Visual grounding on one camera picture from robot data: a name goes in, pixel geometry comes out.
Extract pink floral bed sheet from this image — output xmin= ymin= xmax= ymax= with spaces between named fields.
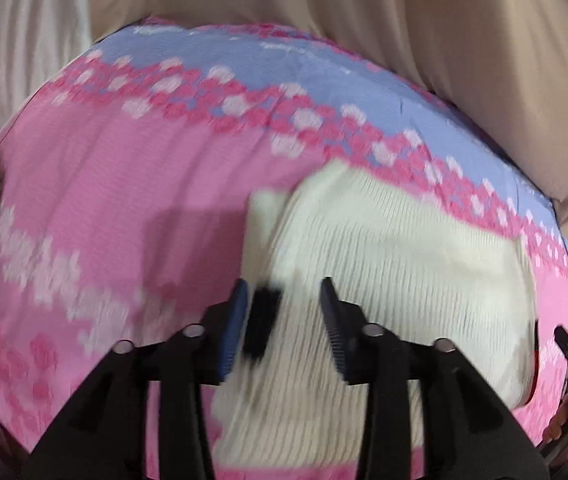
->
xmin=0 ymin=24 xmax=568 ymax=479

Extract beige curtain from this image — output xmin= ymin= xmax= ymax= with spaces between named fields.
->
xmin=90 ymin=0 xmax=568 ymax=237

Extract red white black knit sweater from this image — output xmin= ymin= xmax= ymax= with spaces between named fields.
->
xmin=212 ymin=162 xmax=536 ymax=468

